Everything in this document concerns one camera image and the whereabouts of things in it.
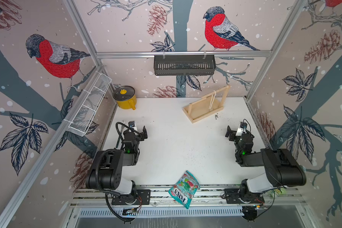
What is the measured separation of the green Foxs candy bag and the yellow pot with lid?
0.65 metres

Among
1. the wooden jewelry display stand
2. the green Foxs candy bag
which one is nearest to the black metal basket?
the wooden jewelry display stand

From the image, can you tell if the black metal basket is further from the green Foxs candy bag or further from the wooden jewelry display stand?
the green Foxs candy bag

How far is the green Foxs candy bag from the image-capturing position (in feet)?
2.35

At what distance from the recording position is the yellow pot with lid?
1.09m
